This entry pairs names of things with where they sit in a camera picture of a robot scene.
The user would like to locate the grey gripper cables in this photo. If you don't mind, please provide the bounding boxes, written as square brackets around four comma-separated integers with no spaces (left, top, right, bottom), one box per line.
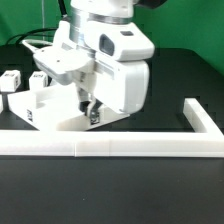
[21,38,54,52]

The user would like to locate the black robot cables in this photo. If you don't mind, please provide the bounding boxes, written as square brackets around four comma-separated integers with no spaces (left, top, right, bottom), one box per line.
[4,0,73,46]

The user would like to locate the white part at left edge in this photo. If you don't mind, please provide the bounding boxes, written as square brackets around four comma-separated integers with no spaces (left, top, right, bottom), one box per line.
[0,94,3,114]

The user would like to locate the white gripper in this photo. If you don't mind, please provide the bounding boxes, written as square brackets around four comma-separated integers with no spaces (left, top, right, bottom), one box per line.
[34,24,155,118]

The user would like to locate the white square table top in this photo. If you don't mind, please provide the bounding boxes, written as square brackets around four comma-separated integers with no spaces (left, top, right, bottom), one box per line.
[8,84,127,131]

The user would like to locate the white L-shaped obstacle fence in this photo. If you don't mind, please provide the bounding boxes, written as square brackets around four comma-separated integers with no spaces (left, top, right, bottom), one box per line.
[0,98,224,158]

